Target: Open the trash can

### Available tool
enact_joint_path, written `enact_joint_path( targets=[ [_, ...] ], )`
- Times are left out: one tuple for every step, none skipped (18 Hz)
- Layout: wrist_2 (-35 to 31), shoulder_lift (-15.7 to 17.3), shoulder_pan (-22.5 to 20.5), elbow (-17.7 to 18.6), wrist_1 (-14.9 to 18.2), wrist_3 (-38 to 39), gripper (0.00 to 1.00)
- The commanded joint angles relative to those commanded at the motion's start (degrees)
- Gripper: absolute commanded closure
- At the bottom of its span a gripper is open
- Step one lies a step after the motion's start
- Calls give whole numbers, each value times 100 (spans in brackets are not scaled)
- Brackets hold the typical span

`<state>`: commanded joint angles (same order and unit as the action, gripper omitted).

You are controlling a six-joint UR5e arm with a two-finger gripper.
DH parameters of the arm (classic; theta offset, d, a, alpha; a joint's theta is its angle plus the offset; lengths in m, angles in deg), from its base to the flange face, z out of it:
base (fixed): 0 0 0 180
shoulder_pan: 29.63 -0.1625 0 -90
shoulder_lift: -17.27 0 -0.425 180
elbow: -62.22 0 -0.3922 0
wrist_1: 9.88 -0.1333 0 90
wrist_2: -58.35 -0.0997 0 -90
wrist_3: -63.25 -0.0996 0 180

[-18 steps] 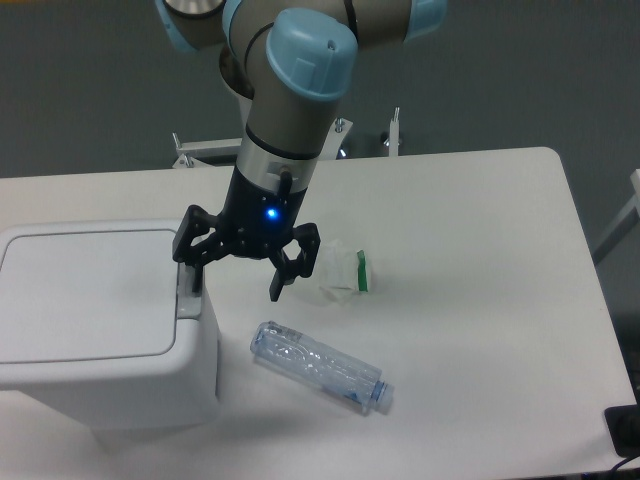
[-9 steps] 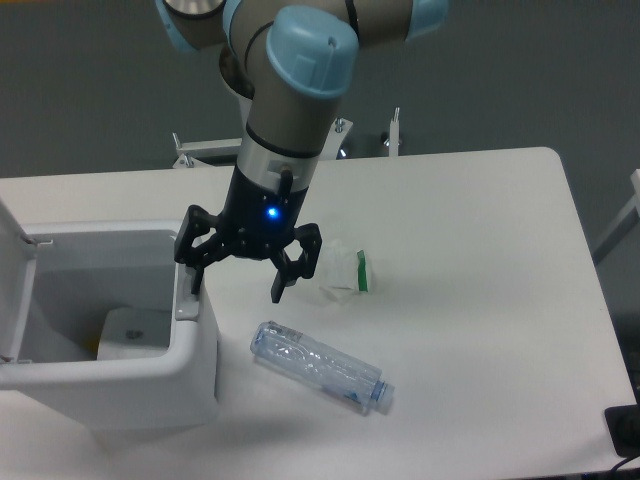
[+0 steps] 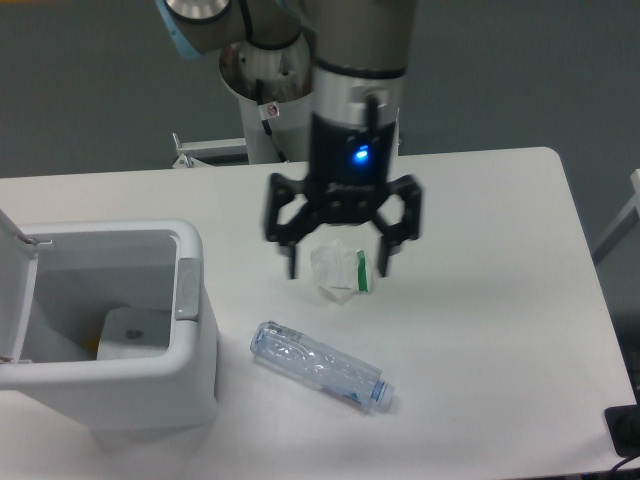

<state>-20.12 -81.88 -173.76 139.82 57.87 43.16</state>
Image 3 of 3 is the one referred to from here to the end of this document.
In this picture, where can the white box inside trash can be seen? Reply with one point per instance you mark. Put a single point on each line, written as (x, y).
(132, 333)

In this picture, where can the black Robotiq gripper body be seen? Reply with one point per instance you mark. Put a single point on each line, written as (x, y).
(348, 169)

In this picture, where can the black device at table edge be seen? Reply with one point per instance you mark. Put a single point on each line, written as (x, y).
(623, 426)

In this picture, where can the white plastic trash can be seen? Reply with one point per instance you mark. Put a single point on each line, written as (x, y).
(85, 270)

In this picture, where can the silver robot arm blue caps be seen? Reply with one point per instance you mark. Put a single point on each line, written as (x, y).
(360, 59)

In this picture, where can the crushed clear plastic bottle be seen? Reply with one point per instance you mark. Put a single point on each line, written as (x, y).
(304, 359)

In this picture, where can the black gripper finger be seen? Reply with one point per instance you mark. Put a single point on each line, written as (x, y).
(408, 228)
(291, 213)

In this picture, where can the white trash can lid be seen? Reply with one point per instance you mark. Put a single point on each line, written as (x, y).
(19, 262)

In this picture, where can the crumpled white green wrapper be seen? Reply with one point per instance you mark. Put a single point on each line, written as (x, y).
(341, 272)

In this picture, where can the white metal frame right edge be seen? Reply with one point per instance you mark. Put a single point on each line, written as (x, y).
(621, 224)

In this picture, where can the grey trash can push button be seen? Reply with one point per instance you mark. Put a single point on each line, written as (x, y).
(188, 289)

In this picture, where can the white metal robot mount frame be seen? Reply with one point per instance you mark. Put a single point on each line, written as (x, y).
(238, 151)

